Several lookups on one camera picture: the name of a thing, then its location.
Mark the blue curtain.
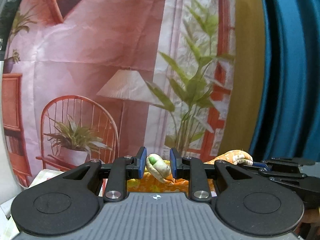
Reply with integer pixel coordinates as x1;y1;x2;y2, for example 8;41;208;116
249;0;319;161

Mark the printed room scene backdrop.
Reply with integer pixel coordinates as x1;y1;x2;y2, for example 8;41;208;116
1;0;235;187

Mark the operator right hand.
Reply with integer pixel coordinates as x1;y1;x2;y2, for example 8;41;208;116
295;207;319;235

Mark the orange floral cloth toy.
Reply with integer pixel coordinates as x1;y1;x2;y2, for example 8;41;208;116
127;150;253;193

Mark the green checkered tablecloth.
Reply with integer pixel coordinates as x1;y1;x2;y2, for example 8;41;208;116
1;169;62;240

